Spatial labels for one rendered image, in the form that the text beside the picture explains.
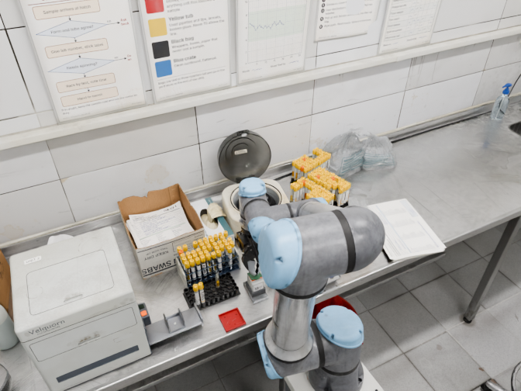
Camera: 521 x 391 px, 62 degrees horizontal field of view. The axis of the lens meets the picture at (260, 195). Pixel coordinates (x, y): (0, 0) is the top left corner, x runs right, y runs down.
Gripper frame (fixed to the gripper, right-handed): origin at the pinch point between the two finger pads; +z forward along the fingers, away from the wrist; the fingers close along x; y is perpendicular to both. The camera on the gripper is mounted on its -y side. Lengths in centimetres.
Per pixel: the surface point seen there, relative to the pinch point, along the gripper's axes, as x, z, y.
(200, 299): 18.2, 8.0, 4.2
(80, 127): 39, -36, 52
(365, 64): -75, -36, 57
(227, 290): 9.0, 7.5, 3.4
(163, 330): 32.3, 5.9, -4.1
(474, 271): -156, 97, 23
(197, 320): 21.9, 5.9, -4.6
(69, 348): 56, -7, -9
